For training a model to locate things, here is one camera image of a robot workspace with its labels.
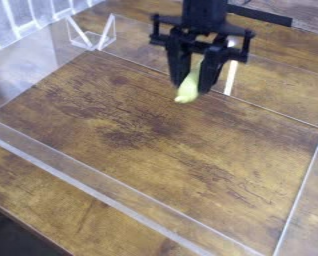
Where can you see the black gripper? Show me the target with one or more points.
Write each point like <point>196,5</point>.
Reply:
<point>196,32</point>

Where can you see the black bar on table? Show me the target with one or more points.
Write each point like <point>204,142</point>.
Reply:
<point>259,15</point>

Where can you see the clear acrylic corner bracket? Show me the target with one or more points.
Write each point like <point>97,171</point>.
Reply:
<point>89,40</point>

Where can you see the clear acrylic enclosure wall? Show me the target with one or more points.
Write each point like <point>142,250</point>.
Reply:
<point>118,173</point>

